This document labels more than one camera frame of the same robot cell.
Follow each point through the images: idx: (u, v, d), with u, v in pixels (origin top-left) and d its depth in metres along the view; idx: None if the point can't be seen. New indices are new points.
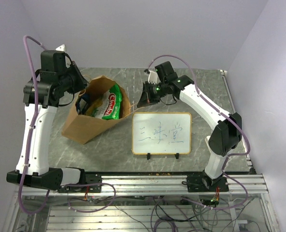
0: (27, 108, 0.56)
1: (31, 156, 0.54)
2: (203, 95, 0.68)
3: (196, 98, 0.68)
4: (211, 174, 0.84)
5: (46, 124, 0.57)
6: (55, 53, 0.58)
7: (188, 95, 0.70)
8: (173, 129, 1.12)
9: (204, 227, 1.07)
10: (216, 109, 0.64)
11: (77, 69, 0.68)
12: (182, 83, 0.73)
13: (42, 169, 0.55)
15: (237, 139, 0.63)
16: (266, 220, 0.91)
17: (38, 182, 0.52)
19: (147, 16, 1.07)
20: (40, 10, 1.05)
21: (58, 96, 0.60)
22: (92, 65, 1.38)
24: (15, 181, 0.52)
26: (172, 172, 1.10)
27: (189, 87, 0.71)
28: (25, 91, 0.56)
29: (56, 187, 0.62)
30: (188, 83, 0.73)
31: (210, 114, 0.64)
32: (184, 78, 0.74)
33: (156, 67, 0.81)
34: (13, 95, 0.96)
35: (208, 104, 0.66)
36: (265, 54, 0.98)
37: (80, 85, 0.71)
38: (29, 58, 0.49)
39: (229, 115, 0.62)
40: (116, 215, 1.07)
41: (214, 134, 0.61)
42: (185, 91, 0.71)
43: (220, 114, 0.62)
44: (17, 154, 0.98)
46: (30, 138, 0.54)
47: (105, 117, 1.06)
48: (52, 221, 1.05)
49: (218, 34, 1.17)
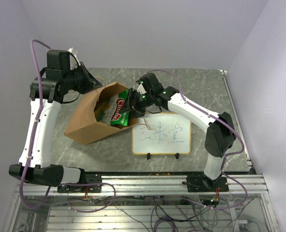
0: (33, 102, 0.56)
1: (35, 148, 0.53)
2: (189, 102, 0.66)
3: (184, 105, 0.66)
4: (211, 175, 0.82)
5: (51, 118, 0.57)
6: (60, 51, 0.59)
7: (175, 105, 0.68)
8: (173, 129, 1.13)
9: (204, 227, 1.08)
10: (204, 112, 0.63)
11: (83, 68, 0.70)
12: (168, 94, 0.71)
13: (45, 163, 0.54)
15: (233, 138, 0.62)
16: (266, 220, 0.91)
17: (41, 176, 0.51)
19: (147, 16, 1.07)
20: (40, 10, 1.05)
21: (64, 93, 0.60)
22: (92, 65, 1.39)
24: (17, 173, 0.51)
26: (172, 172, 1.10)
27: (176, 96, 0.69)
28: (31, 87, 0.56)
29: (57, 183, 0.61)
30: (173, 93, 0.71)
31: (201, 118, 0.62)
32: (169, 89, 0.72)
33: (141, 79, 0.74)
34: (13, 95, 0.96)
35: (196, 108, 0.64)
36: (264, 54, 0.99)
37: (86, 85, 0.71)
38: (33, 53, 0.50)
39: (218, 116, 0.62)
40: (116, 215, 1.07)
41: (208, 137, 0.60)
42: (172, 101, 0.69)
43: (209, 116, 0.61)
44: (17, 154, 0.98)
46: (34, 131, 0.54)
47: (113, 122, 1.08)
48: (52, 221, 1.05)
49: (217, 35, 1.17)
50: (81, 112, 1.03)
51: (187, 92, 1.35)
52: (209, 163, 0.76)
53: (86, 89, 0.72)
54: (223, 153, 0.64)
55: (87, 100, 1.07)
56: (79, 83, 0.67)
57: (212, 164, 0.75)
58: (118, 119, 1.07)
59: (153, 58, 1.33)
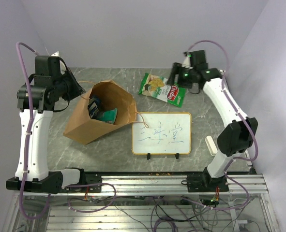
0: (22, 113, 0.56)
1: (30, 162, 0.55)
2: (226, 92, 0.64)
3: (219, 93, 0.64)
4: (211, 173, 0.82)
5: (43, 129, 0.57)
6: (50, 57, 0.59)
7: (211, 89, 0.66)
8: (173, 129, 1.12)
9: (204, 227, 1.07)
10: (234, 108, 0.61)
11: (71, 75, 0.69)
12: (210, 74, 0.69)
13: (42, 174, 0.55)
15: (246, 143, 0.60)
16: (267, 220, 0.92)
17: (39, 187, 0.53)
19: (147, 16, 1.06)
20: (39, 10, 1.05)
21: (53, 100, 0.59)
22: (92, 65, 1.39)
24: (14, 187, 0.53)
26: (173, 172, 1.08)
27: (216, 80, 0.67)
28: (18, 96, 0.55)
29: (56, 191, 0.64)
30: (216, 75, 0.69)
31: (228, 112, 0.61)
32: (213, 70, 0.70)
33: (190, 52, 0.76)
34: (12, 95, 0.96)
35: (229, 101, 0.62)
36: (264, 53, 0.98)
37: (76, 92, 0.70)
38: (21, 62, 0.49)
39: (246, 117, 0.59)
40: (117, 215, 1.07)
41: (225, 134, 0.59)
42: (210, 83, 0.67)
43: (237, 114, 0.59)
44: (16, 154, 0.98)
46: (27, 144, 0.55)
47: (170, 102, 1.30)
48: (52, 221, 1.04)
49: (218, 34, 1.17)
50: (77, 115, 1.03)
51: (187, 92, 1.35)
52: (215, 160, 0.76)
53: (75, 96, 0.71)
54: (230, 154, 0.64)
55: (82, 102, 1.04)
56: (68, 90, 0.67)
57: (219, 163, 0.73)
58: (174, 101, 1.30)
59: (154, 57, 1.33)
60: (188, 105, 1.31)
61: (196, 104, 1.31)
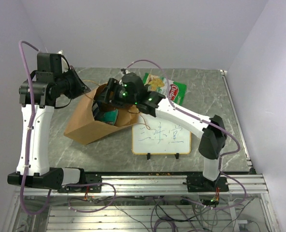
0: (24, 108, 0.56)
1: (31, 157, 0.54)
2: (178, 108, 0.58)
3: (173, 112, 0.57)
4: (211, 177, 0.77)
5: (45, 124, 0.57)
6: (51, 54, 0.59)
7: (163, 112, 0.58)
8: (173, 129, 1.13)
9: (204, 227, 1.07)
10: (196, 118, 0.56)
11: (73, 72, 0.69)
12: (155, 101, 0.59)
13: (43, 169, 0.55)
15: (224, 138, 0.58)
16: (267, 220, 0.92)
17: (40, 183, 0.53)
19: (146, 16, 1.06)
20: (39, 11, 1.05)
21: (55, 96, 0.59)
22: (92, 65, 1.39)
24: (16, 181, 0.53)
26: (172, 172, 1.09)
27: (163, 102, 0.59)
28: (20, 92, 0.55)
29: (57, 187, 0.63)
30: (160, 98, 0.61)
31: (193, 124, 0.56)
32: (154, 94, 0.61)
33: (125, 82, 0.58)
34: (12, 95, 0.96)
35: (187, 114, 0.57)
36: (265, 53, 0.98)
37: (78, 89, 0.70)
38: (23, 56, 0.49)
39: (209, 120, 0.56)
40: (117, 215, 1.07)
41: (203, 143, 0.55)
42: (159, 108, 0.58)
43: (202, 121, 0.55)
44: (16, 153, 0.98)
46: (29, 138, 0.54)
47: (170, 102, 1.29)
48: (52, 221, 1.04)
49: (218, 34, 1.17)
50: (78, 114, 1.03)
51: (188, 92, 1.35)
52: (206, 165, 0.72)
53: (78, 94, 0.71)
54: (217, 156, 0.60)
55: (83, 101, 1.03)
56: (70, 87, 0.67)
57: (212, 163, 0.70)
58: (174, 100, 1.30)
59: (133, 64, 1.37)
60: (188, 105, 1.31)
61: (196, 104, 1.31)
